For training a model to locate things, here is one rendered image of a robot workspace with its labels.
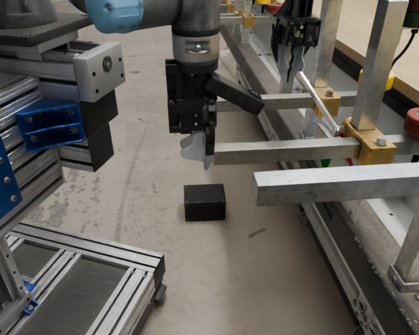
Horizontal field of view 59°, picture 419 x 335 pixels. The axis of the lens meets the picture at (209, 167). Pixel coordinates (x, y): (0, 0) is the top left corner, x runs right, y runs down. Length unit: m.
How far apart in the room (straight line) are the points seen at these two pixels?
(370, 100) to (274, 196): 0.39
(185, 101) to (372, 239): 0.44
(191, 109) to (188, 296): 1.03
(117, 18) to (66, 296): 1.01
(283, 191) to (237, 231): 1.35
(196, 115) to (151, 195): 1.42
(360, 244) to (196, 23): 0.50
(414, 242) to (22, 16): 0.81
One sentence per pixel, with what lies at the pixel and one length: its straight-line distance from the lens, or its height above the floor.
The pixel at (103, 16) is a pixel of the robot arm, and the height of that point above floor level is 1.11.
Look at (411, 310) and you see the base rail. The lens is 0.70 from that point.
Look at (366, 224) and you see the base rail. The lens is 0.82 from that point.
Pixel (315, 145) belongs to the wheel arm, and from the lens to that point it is 0.72.
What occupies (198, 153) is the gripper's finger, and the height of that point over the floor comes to 0.86.
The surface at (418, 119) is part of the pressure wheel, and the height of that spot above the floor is 0.91.
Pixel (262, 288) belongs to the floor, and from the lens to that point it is 1.56.
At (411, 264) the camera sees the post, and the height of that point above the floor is 0.76.
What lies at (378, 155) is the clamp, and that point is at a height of 0.86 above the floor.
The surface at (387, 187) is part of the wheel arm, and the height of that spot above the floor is 0.95.
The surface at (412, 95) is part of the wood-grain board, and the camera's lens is 0.98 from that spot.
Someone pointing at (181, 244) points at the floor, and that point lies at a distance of 1.71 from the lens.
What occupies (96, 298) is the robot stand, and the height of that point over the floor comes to 0.21.
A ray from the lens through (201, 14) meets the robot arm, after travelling 0.57.
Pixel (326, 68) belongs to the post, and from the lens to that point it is 0.99.
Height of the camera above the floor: 1.20
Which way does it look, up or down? 33 degrees down
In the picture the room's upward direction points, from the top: straight up
